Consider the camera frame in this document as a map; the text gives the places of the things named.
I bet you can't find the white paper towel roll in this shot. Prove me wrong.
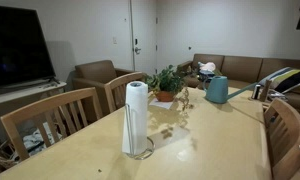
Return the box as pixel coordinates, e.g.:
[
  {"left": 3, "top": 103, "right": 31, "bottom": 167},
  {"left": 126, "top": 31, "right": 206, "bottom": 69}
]
[{"left": 121, "top": 80, "right": 149, "bottom": 156}]

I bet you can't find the white paper under pot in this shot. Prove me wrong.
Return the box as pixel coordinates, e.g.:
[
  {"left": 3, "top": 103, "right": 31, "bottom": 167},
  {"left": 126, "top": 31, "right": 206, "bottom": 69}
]
[{"left": 148, "top": 97, "right": 175, "bottom": 110}]

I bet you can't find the green plant terracotta pot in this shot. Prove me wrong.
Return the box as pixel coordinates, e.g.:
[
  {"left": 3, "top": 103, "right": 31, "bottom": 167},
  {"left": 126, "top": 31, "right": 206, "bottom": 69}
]
[{"left": 143, "top": 64, "right": 194, "bottom": 111}]

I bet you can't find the brown leather armchair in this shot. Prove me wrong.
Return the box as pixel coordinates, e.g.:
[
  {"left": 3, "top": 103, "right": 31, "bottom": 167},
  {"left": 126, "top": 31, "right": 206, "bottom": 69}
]
[{"left": 72, "top": 59, "right": 144, "bottom": 116}]

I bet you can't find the pink white clothes pile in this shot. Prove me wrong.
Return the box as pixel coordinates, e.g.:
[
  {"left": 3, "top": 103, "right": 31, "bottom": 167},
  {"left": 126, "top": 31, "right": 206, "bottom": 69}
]
[{"left": 196, "top": 61, "right": 223, "bottom": 83}]

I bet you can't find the teal watering can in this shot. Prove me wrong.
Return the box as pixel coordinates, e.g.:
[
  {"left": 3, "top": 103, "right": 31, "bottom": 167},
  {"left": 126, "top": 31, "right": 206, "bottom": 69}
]
[{"left": 202, "top": 75, "right": 259, "bottom": 104}]

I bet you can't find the brown leather sofa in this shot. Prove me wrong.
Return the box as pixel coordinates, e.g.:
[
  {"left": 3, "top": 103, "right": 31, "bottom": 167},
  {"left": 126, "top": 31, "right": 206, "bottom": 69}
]
[{"left": 176, "top": 53, "right": 300, "bottom": 124}]

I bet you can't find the black metal can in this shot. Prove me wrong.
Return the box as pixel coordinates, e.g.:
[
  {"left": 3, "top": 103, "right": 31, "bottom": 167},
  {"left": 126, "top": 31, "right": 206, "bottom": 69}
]
[{"left": 251, "top": 83, "right": 262, "bottom": 100}]

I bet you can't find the white television console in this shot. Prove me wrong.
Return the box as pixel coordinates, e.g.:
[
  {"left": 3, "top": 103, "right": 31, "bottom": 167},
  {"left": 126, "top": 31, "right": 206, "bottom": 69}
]
[{"left": 0, "top": 80, "right": 68, "bottom": 111}]

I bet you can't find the white black patterned cloth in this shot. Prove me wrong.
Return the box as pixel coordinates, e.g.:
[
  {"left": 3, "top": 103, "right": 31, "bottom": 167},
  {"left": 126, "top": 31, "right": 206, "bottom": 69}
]
[{"left": 21, "top": 121, "right": 63, "bottom": 158}]

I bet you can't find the striped cushion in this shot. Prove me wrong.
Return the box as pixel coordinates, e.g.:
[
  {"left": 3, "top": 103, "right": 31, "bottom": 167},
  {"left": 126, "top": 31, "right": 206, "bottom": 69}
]
[{"left": 258, "top": 66, "right": 300, "bottom": 95}]

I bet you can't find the black flat screen television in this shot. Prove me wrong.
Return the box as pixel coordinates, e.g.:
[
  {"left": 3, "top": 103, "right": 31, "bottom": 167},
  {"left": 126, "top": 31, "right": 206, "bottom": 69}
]
[{"left": 0, "top": 3, "right": 57, "bottom": 89}]

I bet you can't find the wicker basket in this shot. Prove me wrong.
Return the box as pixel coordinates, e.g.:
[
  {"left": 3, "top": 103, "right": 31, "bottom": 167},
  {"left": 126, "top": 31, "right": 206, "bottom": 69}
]
[{"left": 0, "top": 139, "right": 21, "bottom": 170}]

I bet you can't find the wooden upright post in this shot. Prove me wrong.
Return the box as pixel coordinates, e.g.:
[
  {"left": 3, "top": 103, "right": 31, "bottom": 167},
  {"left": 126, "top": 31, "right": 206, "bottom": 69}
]
[{"left": 259, "top": 79, "right": 273, "bottom": 103}]

